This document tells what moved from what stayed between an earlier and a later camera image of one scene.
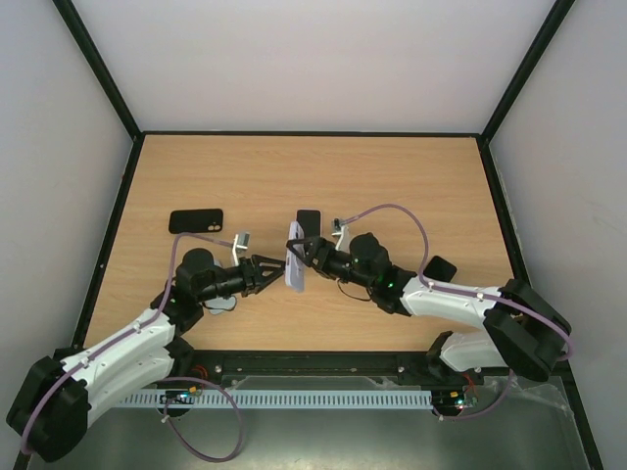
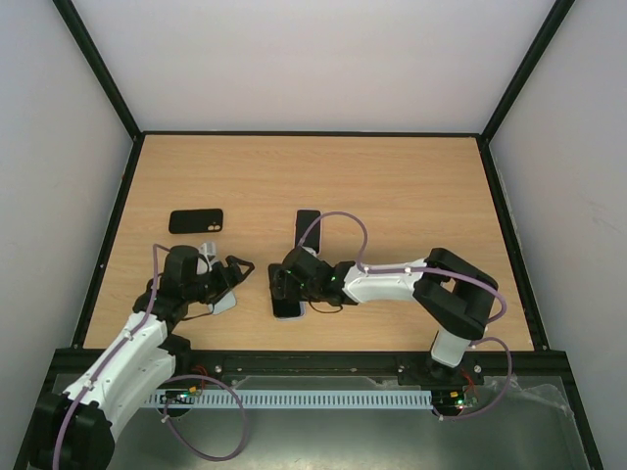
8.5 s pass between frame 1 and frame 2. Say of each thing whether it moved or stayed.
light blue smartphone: stayed
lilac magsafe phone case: moved
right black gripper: moved
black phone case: stayed
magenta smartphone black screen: stayed
